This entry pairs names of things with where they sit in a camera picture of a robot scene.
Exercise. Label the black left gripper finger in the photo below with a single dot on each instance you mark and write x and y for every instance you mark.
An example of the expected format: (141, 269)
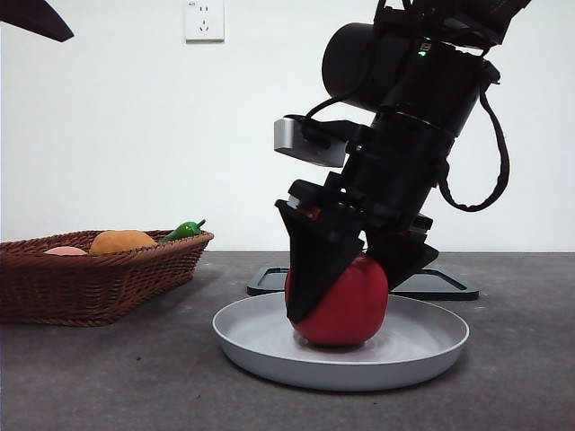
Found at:
(31, 15)

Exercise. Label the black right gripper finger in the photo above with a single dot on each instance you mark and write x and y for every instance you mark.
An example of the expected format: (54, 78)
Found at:
(404, 260)
(314, 269)

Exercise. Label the red tomato with green stem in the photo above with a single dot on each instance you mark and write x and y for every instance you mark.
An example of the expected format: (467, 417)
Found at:
(355, 305)

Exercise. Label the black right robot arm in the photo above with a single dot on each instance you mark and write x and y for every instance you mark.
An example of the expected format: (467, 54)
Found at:
(404, 90)

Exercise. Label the black rectangular tray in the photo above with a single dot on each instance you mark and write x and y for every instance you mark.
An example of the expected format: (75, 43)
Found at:
(449, 287)

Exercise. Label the round grey plate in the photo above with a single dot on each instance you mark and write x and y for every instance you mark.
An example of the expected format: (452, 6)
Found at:
(251, 332)

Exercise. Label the glossy green chili pepper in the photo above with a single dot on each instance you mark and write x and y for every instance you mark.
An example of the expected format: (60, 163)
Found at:
(182, 231)

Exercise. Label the yellow-orange potato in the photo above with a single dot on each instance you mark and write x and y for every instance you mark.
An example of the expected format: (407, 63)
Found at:
(119, 242)

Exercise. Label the brown woven wicker basket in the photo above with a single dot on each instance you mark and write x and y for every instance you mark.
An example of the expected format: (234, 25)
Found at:
(90, 287)

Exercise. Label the pale grey right wrist camera box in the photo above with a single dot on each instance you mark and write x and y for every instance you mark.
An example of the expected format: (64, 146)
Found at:
(287, 134)

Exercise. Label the white wall socket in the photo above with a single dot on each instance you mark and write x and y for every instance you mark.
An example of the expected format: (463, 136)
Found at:
(204, 22)

